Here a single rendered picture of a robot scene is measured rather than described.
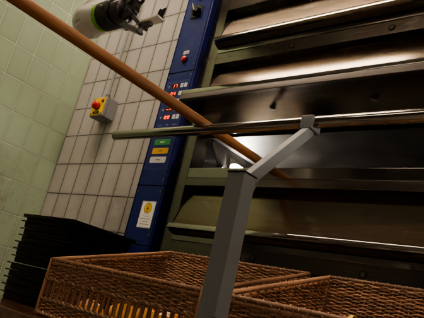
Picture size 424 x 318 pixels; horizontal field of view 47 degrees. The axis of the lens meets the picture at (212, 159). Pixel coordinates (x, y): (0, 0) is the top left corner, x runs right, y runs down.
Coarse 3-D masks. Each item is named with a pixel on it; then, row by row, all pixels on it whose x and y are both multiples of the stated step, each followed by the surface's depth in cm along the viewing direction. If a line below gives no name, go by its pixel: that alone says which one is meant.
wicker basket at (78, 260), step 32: (64, 256) 138; (96, 256) 146; (128, 256) 156; (160, 256) 167; (192, 256) 164; (64, 288) 127; (96, 288) 120; (128, 288) 114; (160, 288) 108; (192, 288) 102
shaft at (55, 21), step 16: (16, 0) 96; (32, 0) 98; (32, 16) 99; (48, 16) 101; (64, 32) 104; (80, 48) 109; (96, 48) 110; (112, 64) 114; (128, 80) 120; (144, 80) 122; (160, 96) 126; (192, 112) 136; (240, 144) 153; (256, 160) 161
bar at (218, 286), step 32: (160, 128) 146; (192, 128) 137; (224, 128) 130; (256, 128) 124; (288, 128) 118; (320, 128) 114; (224, 192) 92; (224, 224) 89; (224, 256) 87; (224, 288) 86
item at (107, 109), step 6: (102, 102) 226; (108, 102) 226; (114, 102) 229; (102, 108) 224; (108, 108) 226; (114, 108) 229; (90, 114) 228; (96, 114) 225; (102, 114) 223; (108, 114) 226; (114, 114) 228; (96, 120) 231; (102, 120) 229; (108, 120) 227
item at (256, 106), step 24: (360, 72) 138; (384, 72) 133; (408, 72) 129; (192, 96) 178; (216, 96) 171; (240, 96) 166; (264, 96) 161; (288, 96) 156; (312, 96) 152; (336, 96) 148; (360, 96) 144; (384, 96) 141; (408, 96) 137; (216, 120) 185; (240, 120) 179
